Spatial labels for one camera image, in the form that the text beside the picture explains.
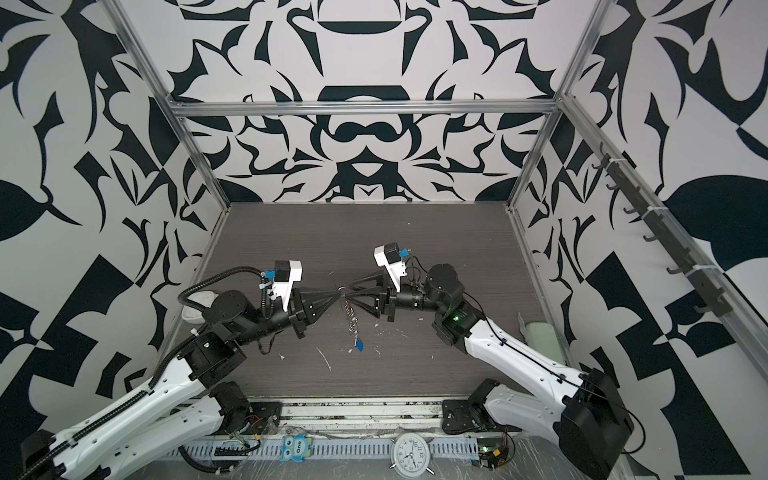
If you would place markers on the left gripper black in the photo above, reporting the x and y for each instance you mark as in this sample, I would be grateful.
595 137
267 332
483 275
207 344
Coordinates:
300 308

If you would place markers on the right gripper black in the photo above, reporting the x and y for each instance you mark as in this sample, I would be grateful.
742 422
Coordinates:
388 295

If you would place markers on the keyring with chain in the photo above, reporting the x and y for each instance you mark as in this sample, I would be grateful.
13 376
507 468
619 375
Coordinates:
350 315

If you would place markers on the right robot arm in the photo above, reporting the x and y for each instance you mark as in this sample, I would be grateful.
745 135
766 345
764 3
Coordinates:
580 412

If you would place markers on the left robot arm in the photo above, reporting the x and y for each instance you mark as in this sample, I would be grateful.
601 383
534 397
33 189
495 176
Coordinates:
188 396

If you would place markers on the blue owl figurine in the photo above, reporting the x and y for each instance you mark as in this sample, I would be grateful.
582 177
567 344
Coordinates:
296 448

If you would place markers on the white alarm clock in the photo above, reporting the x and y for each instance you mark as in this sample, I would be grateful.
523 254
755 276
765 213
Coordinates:
411 456

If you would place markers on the pale green case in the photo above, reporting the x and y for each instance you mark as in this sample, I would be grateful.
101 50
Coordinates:
543 338

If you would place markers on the small circuit board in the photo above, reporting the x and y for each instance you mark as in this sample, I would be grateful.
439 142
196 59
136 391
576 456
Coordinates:
493 453

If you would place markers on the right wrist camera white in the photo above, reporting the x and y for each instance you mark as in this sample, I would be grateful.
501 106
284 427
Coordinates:
391 258

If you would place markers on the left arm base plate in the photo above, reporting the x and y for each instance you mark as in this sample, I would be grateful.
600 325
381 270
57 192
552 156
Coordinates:
263 417

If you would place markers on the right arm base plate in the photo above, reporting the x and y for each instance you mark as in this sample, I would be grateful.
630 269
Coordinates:
465 416

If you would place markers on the white slotted cable duct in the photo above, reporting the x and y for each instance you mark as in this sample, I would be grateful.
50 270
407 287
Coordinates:
454 448

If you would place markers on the black wall hook rail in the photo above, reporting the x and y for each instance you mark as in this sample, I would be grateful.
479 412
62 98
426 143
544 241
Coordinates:
666 230

